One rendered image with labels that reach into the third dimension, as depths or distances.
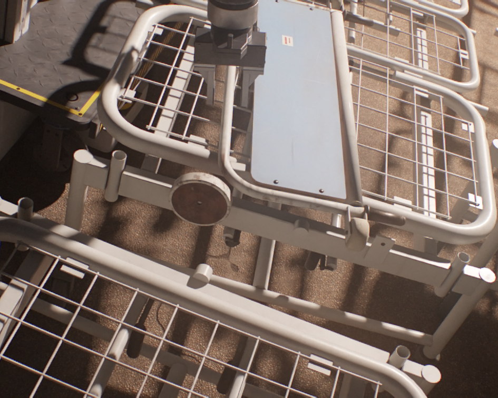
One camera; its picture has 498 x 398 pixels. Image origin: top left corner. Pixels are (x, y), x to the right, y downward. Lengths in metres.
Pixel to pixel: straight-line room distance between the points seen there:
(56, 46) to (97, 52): 0.11
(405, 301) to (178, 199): 0.87
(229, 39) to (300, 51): 0.56
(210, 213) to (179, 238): 0.56
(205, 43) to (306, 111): 0.37
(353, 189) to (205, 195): 0.30
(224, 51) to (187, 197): 0.30
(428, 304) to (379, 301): 0.15
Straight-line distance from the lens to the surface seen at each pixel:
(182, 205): 1.55
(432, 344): 1.87
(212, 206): 1.54
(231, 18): 1.41
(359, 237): 1.51
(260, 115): 1.69
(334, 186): 1.59
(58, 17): 2.21
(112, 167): 1.58
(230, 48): 1.39
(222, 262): 2.09
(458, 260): 1.66
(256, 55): 1.47
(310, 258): 1.76
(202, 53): 1.48
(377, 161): 2.57
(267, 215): 1.59
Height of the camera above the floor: 1.55
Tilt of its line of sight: 43 degrees down
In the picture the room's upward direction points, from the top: 21 degrees clockwise
